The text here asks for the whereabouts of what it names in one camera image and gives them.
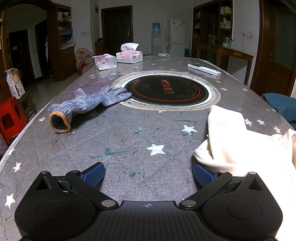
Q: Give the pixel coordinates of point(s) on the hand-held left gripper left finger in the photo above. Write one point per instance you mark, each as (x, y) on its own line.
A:
(93, 174)

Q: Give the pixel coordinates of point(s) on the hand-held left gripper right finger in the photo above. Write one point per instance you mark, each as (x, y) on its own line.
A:
(203, 175)

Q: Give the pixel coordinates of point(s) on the cream white garment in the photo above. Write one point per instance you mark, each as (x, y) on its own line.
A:
(226, 139)

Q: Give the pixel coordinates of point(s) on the grey star-print table cover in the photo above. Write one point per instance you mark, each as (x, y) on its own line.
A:
(138, 129)

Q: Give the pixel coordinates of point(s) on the blue knit work glove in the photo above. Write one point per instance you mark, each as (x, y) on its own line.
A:
(92, 102)

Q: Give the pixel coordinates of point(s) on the round black induction cooktop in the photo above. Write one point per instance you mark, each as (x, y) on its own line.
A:
(166, 90)

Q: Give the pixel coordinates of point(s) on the small wooden stool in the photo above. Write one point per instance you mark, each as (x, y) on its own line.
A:
(27, 102)

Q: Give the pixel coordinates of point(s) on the red plastic stool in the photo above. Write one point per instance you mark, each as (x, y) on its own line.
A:
(11, 111)

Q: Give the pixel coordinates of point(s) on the white power strip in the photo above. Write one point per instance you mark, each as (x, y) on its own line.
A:
(203, 69)

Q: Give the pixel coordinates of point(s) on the wooden shelf cabinet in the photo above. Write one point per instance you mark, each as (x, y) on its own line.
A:
(67, 67)

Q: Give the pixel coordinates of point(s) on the open white tissue box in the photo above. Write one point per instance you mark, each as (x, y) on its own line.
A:
(105, 63)

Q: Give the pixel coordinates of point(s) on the children's play tent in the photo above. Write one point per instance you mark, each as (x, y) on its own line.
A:
(83, 60)

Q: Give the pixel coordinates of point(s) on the brown paper bag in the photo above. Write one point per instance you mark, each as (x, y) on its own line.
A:
(16, 83)

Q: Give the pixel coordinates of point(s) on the white tissue box with tissue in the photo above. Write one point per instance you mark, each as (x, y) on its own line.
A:
(129, 57)

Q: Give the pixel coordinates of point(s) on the dark wooden side table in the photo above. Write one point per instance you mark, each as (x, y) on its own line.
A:
(231, 52)

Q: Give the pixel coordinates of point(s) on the small green blue packet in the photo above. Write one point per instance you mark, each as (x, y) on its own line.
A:
(164, 55)

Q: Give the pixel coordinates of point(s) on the wooden door with glass pane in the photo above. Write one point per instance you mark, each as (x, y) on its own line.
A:
(282, 69)

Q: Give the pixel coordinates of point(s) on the white folded umbrella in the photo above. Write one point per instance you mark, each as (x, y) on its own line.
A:
(46, 49)

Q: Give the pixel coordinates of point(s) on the glass jar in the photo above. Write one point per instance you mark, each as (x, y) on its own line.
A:
(226, 43)

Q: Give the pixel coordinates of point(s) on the white water dispenser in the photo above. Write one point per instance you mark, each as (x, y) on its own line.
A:
(156, 45)

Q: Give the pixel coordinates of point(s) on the white refrigerator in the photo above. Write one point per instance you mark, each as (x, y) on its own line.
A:
(177, 34)

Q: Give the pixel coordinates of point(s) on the dark wooden entrance door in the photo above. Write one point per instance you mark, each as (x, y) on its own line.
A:
(115, 30)

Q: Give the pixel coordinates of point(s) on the dark wooden display cabinet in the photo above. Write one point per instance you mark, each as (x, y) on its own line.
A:
(214, 23)

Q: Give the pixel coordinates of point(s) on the blue water bottle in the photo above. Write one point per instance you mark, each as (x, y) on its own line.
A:
(156, 28)

